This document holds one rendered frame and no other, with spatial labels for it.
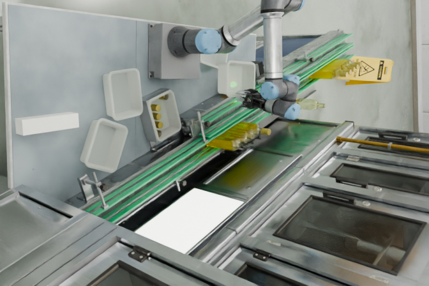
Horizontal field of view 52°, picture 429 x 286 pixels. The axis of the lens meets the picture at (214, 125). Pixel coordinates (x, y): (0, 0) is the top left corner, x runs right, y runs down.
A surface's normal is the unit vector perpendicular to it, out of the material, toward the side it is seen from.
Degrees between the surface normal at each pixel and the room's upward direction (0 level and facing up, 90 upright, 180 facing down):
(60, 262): 90
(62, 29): 0
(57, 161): 0
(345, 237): 90
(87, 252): 90
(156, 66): 90
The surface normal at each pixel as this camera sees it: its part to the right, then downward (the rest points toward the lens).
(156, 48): -0.66, 0.07
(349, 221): -0.19, -0.91
